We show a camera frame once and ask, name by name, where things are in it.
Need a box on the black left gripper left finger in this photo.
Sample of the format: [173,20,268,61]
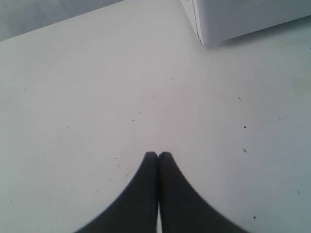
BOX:
[78,152,158,233]

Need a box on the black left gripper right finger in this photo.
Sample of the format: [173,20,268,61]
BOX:
[158,152,246,233]

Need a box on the white microwave oven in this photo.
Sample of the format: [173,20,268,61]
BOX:
[181,0,311,46]

